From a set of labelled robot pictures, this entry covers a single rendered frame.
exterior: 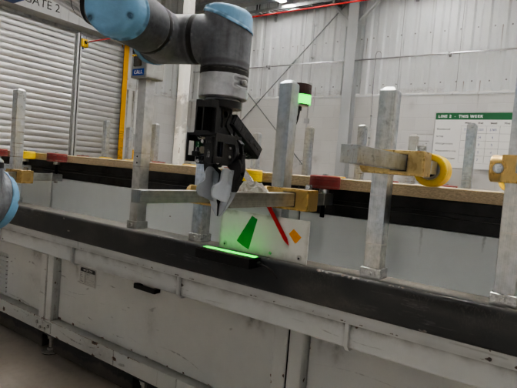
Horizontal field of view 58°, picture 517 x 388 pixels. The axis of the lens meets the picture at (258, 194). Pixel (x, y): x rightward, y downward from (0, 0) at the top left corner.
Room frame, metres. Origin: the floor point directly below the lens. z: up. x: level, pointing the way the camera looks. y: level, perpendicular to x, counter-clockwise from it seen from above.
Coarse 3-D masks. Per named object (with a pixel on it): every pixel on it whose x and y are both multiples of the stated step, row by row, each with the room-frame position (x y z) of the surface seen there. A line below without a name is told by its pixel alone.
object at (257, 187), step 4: (244, 184) 0.95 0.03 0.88; (248, 184) 0.96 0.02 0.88; (252, 184) 0.97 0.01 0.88; (256, 184) 0.97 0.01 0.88; (260, 184) 0.97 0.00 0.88; (240, 188) 0.95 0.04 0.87; (244, 188) 0.95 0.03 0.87; (248, 188) 0.95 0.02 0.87; (252, 188) 0.96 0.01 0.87; (256, 188) 0.93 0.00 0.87; (260, 188) 0.94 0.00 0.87; (264, 188) 0.97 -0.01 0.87; (268, 192) 0.95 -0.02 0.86
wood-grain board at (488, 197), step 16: (80, 160) 1.91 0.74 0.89; (96, 160) 1.85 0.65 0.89; (112, 160) 1.79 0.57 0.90; (128, 160) 2.38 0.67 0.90; (304, 176) 1.31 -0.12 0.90; (400, 192) 1.15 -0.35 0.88; (416, 192) 1.13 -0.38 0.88; (432, 192) 1.10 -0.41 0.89; (448, 192) 1.08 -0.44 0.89; (464, 192) 1.06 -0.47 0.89; (480, 192) 1.04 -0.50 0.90; (496, 192) 1.03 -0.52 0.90
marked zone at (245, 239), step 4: (252, 216) 1.14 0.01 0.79; (252, 220) 1.14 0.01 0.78; (256, 220) 1.13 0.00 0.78; (248, 224) 1.14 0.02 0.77; (252, 224) 1.14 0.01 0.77; (248, 228) 1.14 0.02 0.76; (252, 228) 1.14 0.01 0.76; (244, 232) 1.15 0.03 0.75; (248, 232) 1.14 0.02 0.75; (252, 232) 1.14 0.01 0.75; (240, 236) 1.16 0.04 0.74; (244, 236) 1.15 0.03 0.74; (248, 236) 1.14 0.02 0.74; (240, 240) 1.16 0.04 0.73; (244, 240) 1.15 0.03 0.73; (248, 240) 1.14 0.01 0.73; (244, 244) 1.15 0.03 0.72; (248, 244) 1.14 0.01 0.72
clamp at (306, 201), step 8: (296, 192) 1.07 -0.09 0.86; (304, 192) 1.06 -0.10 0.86; (312, 192) 1.07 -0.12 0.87; (296, 200) 1.07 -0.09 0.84; (304, 200) 1.06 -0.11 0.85; (312, 200) 1.07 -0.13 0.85; (280, 208) 1.09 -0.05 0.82; (288, 208) 1.08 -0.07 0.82; (296, 208) 1.07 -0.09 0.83; (304, 208) 1.06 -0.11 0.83; (312, 208) 1.07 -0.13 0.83
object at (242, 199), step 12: (240, 192) 0.90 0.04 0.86; (252, 192) 0.94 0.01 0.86; (264, 192) 0.98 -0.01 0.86; (276, 192) 1.02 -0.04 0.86; (288, 192) 1.07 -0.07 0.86; (240, 204) 0.91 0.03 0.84; (252, 204) 0.94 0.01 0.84; (264, 204) 0.97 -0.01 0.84; (276, 204) 1.01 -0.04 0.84; (288, 204) 1.05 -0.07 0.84; (324, 204) 1.19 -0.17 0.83
